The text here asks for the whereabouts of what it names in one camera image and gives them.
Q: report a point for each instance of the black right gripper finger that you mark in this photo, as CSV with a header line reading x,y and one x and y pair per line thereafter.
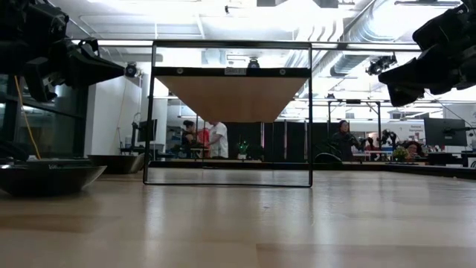
x,y
405,81
413,67

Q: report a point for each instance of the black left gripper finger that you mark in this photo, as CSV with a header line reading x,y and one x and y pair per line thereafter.
x,y
96,65
93,79

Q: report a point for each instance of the black rounded square mini plate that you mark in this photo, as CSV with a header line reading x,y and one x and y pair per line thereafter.
x,y
111,164
48,180

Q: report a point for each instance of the black leaf-shaped mini plate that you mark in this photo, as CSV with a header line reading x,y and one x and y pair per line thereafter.
x,y
141,162

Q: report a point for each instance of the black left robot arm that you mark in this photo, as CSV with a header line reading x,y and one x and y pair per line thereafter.
x,y
22,22

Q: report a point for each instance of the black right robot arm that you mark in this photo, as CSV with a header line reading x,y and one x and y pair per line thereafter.
x,y
470,56

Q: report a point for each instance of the black background robot arm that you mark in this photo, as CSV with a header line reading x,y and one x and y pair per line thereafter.
x,y
386,137

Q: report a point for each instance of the black ceiling-mounted device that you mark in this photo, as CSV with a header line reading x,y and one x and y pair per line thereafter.
x,y
381,64

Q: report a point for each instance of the dark glass partition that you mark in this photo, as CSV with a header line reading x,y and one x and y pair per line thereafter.
x,y
56,123

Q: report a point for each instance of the black computer monitor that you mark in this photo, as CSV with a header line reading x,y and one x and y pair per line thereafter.
x,y
148,130
445,132

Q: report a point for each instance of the person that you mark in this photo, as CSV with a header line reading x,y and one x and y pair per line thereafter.
x,y
413,149
220,139
345,140
203,137
189,134

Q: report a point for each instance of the leafy green plant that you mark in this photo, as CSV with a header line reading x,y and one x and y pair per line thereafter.
x,y
399,153

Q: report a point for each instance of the black room divider panels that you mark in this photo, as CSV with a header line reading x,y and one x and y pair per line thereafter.
x,y
290,141

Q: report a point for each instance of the white label sticker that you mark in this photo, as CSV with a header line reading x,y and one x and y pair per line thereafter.
x,y
235,71

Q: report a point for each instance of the small black dome device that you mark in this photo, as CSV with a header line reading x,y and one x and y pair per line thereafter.
x,y
253,63

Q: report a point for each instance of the green plant in white pot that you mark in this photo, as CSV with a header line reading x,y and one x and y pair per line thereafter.
x,y
242,149

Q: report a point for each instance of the round black camera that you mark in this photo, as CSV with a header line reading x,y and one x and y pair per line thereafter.
x,y
131,69

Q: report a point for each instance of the black background gantry frame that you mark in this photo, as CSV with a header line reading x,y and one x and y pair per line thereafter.
x,y
379,115

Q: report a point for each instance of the wooden shelf with black frame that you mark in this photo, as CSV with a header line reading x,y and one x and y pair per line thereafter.
x,y
230,97

